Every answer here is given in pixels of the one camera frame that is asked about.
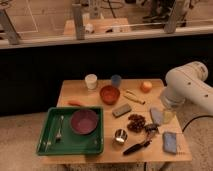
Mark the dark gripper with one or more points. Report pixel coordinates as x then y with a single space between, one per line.
151 128

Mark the black dish brush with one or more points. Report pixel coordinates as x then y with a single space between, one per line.
137 147

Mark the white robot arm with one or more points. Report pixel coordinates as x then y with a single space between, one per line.
187 82

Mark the small metal cup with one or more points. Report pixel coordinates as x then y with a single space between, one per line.
120 136

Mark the blue plastic cup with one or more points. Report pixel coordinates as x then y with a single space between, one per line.
116 80

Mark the white paper cup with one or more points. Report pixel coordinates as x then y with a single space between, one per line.
91 81

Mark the light blue cloth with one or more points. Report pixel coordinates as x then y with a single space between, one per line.
156 116

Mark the brown grape cluster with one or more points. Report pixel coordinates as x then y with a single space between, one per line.
136 123

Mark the grey sponge block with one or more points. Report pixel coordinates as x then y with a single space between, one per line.
121 110

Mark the yellow banana toy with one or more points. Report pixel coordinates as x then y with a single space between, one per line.
131 96

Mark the peach fruit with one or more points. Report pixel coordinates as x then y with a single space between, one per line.
146 86

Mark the orange bowl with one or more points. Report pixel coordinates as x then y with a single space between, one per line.
109 94

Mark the purple bowl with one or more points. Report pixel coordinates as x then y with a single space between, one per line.
84 121

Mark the green plastic tray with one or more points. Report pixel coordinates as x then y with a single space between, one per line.
70 143

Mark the orange carrot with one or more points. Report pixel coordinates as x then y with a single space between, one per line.
74 103

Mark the silver fork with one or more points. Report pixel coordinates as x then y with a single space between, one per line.
59 134

